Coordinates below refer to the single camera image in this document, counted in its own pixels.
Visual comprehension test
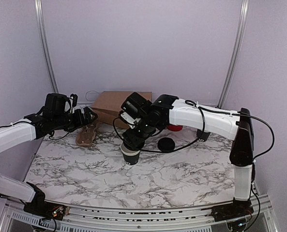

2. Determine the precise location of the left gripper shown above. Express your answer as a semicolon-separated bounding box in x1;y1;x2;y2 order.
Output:
52;106;97;132

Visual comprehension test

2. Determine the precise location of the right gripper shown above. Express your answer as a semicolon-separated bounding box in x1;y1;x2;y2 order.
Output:
122;117;160;149

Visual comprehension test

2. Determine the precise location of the black paper coffee cup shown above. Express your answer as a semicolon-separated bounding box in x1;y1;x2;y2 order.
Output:
120;143;140;165

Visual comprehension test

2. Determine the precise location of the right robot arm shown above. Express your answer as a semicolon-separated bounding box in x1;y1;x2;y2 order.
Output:
119;92;255;221

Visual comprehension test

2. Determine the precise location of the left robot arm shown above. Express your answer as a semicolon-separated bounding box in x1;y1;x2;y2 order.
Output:
0;93;98;218

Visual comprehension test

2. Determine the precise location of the brown paper bag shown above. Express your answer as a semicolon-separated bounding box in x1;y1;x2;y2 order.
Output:
90;90;153;130

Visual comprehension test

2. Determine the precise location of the cardboard cup carrier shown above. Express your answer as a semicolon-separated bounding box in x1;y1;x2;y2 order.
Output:
76;120;100;147

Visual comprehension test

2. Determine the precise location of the red cylindrical holder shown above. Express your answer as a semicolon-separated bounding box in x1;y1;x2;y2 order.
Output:
166;125;183;132

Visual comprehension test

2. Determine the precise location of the stacked black paper cup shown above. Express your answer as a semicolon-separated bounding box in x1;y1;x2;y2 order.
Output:
196;129;211;142

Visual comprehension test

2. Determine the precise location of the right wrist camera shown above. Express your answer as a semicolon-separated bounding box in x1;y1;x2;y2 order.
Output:
119;112;140;128

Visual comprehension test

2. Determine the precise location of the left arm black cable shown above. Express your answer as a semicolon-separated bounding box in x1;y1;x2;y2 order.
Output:
47;128;73;141

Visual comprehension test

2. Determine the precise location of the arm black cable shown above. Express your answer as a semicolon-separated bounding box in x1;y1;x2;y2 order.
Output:
113;100;274;161
47;128;73;141

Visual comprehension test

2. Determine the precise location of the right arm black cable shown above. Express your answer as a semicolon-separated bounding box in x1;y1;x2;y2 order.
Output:
113;100;274;161

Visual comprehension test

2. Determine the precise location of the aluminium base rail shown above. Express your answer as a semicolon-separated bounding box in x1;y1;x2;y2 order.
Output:
0;195;280;232

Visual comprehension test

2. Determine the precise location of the left aluminium frame post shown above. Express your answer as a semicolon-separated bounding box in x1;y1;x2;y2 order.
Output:
34;0;59;93

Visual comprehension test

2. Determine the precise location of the aluminium frame post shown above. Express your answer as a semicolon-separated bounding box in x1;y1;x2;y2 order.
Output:
217;0;250;108
34;0;59;93

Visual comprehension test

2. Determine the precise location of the right aluminium frame post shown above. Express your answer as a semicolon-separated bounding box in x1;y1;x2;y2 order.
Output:
217;0;250;108

